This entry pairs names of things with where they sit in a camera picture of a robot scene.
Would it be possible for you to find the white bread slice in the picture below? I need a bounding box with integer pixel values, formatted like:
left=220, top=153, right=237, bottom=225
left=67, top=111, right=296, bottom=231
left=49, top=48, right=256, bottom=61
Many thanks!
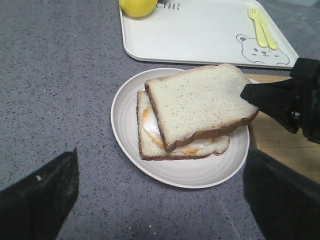
left=144, top=63, right=259, bottom=153

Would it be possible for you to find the white bear tray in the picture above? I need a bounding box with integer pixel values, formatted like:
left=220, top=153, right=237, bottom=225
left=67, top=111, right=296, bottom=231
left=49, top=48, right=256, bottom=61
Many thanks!
left=120, top=0, right=298, bottom=69

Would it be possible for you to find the wooden cutting board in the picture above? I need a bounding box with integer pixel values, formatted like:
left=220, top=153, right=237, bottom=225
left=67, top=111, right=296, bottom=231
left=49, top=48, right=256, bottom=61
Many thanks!
left=240, top=73, right=320, bottom=178

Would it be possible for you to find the yellow lemon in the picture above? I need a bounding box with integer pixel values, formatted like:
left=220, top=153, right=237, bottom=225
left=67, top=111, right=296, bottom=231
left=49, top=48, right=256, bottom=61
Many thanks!
left=119, top=0, right=158, bottom=18

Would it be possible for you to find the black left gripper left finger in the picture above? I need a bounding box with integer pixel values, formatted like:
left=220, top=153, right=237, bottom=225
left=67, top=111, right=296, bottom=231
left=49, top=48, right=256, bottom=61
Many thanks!
left=0, top=149, right=79, bottom=240

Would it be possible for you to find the yellow plastic fork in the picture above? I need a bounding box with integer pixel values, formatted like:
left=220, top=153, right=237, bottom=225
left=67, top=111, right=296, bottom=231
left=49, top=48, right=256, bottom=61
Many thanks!
left=248, top=7, right=268, bottom=48

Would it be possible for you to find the white round plate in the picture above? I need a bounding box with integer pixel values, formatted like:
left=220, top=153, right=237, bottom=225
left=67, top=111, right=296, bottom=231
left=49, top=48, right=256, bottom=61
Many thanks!
left=111, top=68, right=250, bottom=189

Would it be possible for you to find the fried egg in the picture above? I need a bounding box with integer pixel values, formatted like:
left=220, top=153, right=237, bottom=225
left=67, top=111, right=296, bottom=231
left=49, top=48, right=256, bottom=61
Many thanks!
left=142, top=106, right=216, bottom=155

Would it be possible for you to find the bottom bread slice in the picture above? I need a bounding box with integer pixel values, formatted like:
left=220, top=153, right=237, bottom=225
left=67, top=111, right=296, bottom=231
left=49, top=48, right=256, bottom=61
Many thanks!
left=136, top=91, right=230, bottom=161

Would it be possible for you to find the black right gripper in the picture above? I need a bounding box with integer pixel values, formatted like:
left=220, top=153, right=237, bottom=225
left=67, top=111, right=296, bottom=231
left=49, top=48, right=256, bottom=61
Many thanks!
left=240, top=57, right=320, bottom=144

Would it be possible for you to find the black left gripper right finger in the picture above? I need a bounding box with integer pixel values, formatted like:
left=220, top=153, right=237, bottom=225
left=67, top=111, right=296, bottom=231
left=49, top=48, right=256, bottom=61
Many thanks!
left=243, top=149, right=320, bottom=240

